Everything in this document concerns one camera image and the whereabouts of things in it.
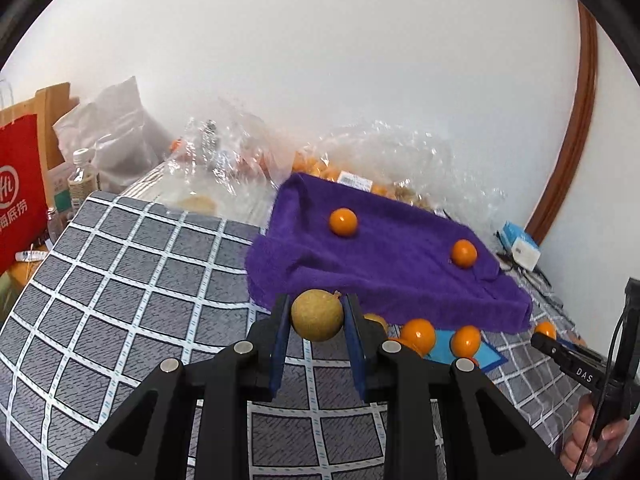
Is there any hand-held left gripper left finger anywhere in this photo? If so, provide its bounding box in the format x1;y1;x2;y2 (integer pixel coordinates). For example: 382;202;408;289
60;294;293;480

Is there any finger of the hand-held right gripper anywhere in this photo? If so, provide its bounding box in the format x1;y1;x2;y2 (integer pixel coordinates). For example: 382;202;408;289
531;332;608;391

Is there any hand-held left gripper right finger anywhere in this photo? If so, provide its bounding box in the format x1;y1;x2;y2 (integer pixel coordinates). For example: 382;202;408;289
344;292;573;480

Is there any brown longan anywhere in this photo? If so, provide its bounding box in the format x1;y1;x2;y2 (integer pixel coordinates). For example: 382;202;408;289
291;287;346;342

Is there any person's right hand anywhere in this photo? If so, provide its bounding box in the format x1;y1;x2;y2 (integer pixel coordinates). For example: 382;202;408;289
560;392;631;476

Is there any purple towel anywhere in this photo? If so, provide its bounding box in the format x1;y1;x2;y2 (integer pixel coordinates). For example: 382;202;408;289
245;172;533;335

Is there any blue white tissue box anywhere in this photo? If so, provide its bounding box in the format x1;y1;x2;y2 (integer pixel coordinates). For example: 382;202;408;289
500;220;542;268

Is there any small orange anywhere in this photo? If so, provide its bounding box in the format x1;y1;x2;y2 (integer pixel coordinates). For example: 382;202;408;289
329;208;359;237

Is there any grey checked bed sheet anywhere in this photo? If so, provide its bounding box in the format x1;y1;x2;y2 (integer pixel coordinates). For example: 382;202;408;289
0;191;616;480

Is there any large clear bag of oranges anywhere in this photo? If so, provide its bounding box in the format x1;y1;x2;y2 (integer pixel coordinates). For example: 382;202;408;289
292;120;506;226

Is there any small clear plastic bag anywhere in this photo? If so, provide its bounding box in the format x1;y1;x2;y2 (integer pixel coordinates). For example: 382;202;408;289
167;95;296;206

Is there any clear water bottle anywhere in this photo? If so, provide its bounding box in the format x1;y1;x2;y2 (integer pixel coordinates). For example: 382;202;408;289
67;149;101;211

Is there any white plastic bag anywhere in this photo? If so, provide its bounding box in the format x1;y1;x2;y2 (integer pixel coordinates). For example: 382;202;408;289
52;76;173;196

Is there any red paper bag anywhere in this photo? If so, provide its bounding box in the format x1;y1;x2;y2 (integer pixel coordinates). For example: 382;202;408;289
0;77;48;276

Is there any brown cardboard box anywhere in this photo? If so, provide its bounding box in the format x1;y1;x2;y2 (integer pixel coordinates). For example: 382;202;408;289
34;82;81;201

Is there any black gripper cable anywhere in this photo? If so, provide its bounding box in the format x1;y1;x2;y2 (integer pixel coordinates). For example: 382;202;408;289
572;310;628;478

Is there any brown wooden door frame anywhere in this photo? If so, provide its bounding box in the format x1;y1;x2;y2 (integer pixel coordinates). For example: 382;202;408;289
522;0;599;243

